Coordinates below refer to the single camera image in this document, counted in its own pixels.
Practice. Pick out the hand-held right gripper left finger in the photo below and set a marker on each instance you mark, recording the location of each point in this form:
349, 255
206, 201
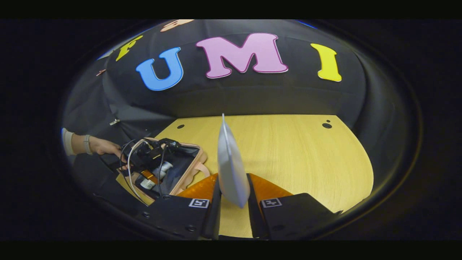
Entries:
180, 216

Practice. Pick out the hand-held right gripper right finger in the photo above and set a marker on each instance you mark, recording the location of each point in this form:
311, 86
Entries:
296, 213

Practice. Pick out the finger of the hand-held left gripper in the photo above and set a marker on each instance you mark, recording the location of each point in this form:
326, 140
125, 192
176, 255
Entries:
149, 176

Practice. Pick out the white pump bottle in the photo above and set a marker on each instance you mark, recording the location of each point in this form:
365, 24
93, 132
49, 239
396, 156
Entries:
166, 168

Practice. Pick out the silver sachet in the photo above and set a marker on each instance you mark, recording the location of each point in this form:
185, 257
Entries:
231, 169

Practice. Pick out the small white clip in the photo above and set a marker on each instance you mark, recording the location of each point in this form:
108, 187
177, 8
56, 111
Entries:
114, 122

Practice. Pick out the light wristband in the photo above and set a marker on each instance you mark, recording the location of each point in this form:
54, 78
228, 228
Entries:
87, 144

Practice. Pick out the small red clip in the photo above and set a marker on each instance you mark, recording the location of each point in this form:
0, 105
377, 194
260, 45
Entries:
101, 72

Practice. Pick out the black backdrop cloth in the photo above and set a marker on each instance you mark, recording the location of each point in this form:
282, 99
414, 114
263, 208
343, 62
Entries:
288, 94

